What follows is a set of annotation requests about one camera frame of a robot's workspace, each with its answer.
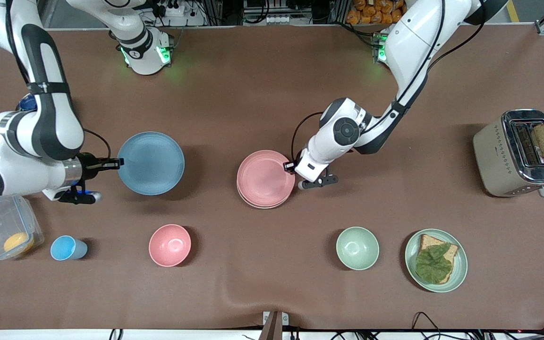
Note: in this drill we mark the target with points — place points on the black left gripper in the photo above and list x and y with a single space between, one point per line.
290 166

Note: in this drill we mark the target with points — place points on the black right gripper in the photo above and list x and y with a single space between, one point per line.
90 167

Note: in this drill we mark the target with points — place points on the pink plate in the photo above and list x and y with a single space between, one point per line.
265 177

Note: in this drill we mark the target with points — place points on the blue plate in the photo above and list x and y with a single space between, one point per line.
151 163

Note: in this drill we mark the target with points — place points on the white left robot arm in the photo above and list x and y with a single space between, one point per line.
413 42

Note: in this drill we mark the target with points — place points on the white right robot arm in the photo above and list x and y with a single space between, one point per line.
17 141

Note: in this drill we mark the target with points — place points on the beige plate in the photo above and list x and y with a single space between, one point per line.
265 207

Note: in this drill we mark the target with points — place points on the brown table mat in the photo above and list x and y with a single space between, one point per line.
253 85

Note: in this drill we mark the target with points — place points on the blue cup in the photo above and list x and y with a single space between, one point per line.
64 248

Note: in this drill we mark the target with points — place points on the pink bowl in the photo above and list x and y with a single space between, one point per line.
170 245

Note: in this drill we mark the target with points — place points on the glass lid with blue knob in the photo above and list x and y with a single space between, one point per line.
25 103

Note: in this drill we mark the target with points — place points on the green bowl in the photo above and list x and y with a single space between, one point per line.
357 248

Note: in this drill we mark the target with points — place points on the yellow round food item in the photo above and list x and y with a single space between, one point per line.
18 242

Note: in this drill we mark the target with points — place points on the small white power strip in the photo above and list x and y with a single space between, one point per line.
277 20

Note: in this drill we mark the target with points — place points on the toast bread slice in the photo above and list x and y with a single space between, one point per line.
427 241

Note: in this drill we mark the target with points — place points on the white power strip with plugs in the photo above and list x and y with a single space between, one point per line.
175 7

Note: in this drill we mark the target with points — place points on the orange snack packets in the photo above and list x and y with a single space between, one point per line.
371 12

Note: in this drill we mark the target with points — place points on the green lettuce leaf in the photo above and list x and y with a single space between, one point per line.
433 264

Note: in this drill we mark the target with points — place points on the green plate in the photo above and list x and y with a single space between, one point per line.
461 264

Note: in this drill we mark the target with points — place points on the beige chrome toaster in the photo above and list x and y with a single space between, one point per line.
494 160

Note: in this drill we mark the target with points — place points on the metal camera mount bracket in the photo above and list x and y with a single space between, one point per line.
274 326

